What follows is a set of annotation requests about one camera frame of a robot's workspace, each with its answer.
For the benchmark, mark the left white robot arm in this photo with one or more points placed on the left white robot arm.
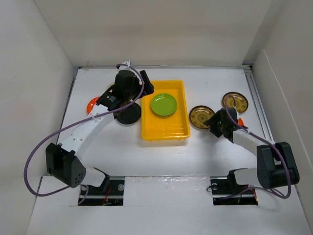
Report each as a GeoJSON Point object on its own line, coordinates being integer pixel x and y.
{"type": "Point", "coordinates": [63, 160]}

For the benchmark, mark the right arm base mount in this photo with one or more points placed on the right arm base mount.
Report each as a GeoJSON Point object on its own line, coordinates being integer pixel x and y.
{"type": "Point", "coordinates": [226, 194]}

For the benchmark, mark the orange plate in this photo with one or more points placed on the orange plate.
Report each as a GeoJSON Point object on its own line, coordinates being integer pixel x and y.
{"type": "Point", "coordinates": [240, 122]}
{"type": "Point", "coordinates": [91, 104]}

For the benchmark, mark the brown gold patterned plate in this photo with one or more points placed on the brown gold patterned plate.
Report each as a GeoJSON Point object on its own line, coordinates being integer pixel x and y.
{"type": "Point", "coordinates": [199, 115]}

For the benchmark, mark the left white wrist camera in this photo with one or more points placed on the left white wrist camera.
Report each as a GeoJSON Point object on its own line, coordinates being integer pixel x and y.
{"type": "Point", "coordinates": [124, 66]}

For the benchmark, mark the left orange plate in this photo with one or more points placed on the left orange plate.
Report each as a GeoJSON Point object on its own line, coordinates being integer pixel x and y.
{"type": "Point", "coordinates": [91, 104]}

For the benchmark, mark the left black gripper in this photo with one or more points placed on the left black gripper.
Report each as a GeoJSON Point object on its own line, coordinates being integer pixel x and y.
{"type": "Point", "coordinates": [148, 88]}

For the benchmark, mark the green plate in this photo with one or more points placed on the green plate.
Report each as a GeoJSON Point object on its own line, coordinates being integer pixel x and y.
{"type": "Point", "coordinates": [164, 104]}

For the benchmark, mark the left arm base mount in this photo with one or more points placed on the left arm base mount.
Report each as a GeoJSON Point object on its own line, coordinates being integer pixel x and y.
{"type": "Point", "coordinates": [113, 196]}

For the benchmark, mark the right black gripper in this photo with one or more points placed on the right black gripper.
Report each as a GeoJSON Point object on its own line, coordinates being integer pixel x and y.
{"type": "Point", "coordinates": [212, 122]}

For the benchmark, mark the far brown gold plate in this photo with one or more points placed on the far brown gold plate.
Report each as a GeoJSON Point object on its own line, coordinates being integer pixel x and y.
{"type": "Point", "coordinates": [236, 100]}

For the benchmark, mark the yellow plastic bin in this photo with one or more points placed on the yellow plastic bin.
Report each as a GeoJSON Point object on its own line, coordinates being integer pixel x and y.
{"type": "Point", "coordinates": [174, 126]}

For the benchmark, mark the right orange plate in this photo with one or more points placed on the right orange plate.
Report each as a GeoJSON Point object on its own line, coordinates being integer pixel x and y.
{"type": "Point", "coordinates": [240, 122]}

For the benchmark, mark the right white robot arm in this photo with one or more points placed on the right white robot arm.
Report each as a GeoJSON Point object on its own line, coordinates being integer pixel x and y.
{"type": "Point", "coordinates": [276, 169]}

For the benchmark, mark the black plate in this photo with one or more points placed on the black plate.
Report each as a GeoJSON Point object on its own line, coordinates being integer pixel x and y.
{"type": "Point", "coordinates": [129, 115]}

